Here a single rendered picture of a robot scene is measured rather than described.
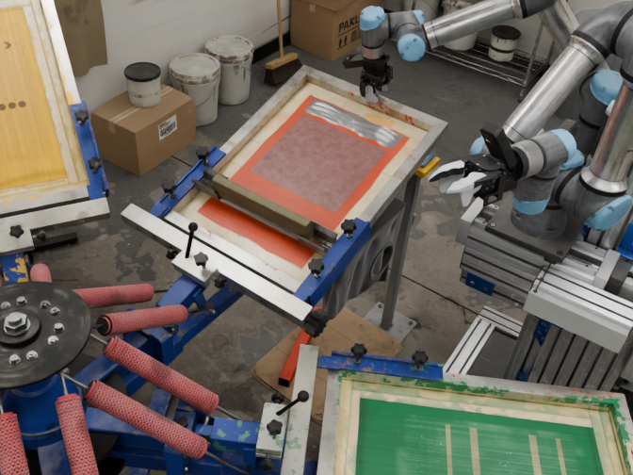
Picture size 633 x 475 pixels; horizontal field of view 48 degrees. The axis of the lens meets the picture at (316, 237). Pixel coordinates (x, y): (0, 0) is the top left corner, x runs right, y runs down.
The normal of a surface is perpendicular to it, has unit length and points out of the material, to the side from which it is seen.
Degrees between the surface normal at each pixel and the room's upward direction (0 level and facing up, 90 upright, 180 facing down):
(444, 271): 0
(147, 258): 0
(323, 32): 90
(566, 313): 90
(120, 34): 90
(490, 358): 0
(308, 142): 16
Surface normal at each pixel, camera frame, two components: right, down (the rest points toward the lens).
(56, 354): 0.07, -0.75
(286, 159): -0.10, -0.59
